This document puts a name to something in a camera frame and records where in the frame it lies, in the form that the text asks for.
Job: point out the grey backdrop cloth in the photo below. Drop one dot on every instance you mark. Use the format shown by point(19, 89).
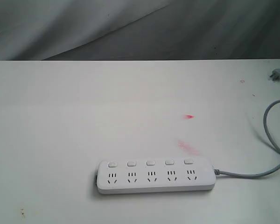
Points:
point(139, 29)

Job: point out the grey wall plug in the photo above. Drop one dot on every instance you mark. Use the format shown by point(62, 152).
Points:
point(275, 75)

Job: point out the white five-outlet power strip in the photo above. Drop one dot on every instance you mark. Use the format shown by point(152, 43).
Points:
point(155, 175)

